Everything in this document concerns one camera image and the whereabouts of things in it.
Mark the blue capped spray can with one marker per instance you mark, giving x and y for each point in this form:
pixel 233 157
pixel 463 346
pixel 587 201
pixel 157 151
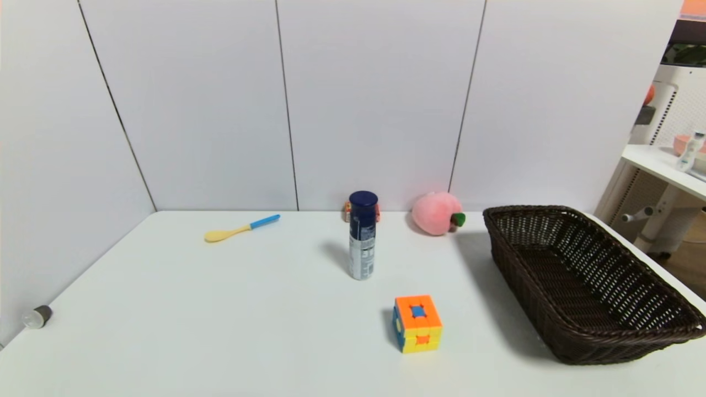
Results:
pixel 362 242

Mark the dark brown wicker basket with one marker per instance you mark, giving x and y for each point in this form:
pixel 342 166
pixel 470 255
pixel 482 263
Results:
pixel 584 298

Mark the red cartoon snack box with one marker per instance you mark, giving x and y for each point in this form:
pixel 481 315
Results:
pixel 346 212

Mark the pink plush peach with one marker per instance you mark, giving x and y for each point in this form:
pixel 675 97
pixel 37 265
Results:
pixel 436 213

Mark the orange yellow puzzle cube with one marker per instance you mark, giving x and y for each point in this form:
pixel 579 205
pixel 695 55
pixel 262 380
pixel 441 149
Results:
pixel 418 325

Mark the white side desk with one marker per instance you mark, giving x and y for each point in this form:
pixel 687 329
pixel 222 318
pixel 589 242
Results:
pixel 662 165

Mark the small grey capped cylinder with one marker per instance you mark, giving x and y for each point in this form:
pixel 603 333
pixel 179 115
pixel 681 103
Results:
pixel 37 317

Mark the white plastic bottle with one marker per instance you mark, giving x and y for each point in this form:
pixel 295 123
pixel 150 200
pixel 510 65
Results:
pixel 689 151

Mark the white pegboard panel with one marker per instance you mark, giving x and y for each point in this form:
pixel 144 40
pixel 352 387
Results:
pixel 681 105

